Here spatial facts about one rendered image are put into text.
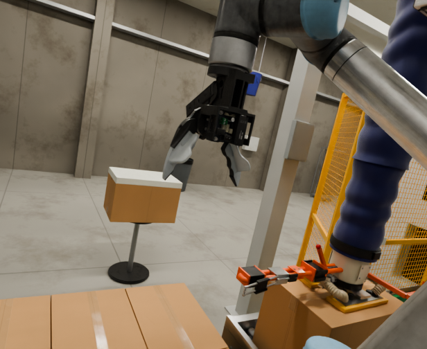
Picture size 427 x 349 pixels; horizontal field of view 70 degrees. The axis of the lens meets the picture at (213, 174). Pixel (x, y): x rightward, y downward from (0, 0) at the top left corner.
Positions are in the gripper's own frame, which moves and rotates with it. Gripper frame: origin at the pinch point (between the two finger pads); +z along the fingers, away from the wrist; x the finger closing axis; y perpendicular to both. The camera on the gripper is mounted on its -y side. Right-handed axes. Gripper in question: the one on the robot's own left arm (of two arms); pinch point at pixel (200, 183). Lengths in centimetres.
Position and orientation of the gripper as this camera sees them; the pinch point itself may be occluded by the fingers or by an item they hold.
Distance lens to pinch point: 55.5
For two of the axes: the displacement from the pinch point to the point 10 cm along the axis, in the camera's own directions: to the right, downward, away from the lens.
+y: 4.8, 2.5, -8.4
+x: 8.5, 0.9, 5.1
